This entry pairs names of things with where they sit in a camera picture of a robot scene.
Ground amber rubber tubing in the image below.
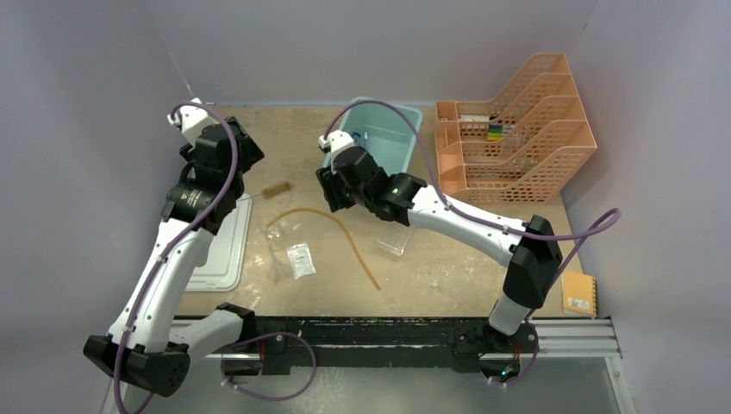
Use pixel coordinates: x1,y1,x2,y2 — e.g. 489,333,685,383
266,207,382,292

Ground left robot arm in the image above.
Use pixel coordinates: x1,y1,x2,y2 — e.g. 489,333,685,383
83,116,264,397

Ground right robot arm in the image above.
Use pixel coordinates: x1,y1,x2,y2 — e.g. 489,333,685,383
316,147,563,351

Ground brown test tube brush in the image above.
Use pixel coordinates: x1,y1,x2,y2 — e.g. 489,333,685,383
249,181,292,199

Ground teal plastic bin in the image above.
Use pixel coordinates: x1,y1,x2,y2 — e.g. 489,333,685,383
333,103,417,174

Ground clear acrylic tube rack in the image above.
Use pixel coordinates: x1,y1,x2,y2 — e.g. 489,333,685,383
376,227,413,257

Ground small white packet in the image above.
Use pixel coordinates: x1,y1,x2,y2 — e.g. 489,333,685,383
286,243,316,279

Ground clear plastic funnel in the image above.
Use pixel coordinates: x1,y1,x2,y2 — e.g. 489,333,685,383
265,223,294,284

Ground white plastic bin lid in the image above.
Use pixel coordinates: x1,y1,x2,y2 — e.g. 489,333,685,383
186,193,252,292

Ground markers in organizer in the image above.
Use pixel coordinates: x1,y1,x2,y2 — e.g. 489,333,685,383
486,123,514,141

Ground orange plastic file organizer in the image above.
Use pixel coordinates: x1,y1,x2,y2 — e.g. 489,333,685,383
434,53,597,205

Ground yellow spiral notebook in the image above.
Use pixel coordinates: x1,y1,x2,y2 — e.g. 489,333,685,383
561,271,597,318

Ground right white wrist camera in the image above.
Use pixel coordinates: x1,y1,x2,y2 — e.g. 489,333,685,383
317,130,357,160

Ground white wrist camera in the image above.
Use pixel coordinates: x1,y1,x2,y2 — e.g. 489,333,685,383
166,97,220,147
317,130,357,160

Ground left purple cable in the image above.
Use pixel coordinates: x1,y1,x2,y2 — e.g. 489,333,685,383
112,101,240,414

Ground purple cable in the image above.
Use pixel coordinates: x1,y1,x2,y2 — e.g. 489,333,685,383
112,101,240,414
322,100,622,390

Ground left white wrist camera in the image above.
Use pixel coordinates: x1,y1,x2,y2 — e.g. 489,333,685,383
166,97,220,147

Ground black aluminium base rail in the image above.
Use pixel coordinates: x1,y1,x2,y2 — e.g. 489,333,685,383
171,315,622,377

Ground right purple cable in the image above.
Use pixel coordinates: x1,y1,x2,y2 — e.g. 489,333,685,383
322,100,622,390

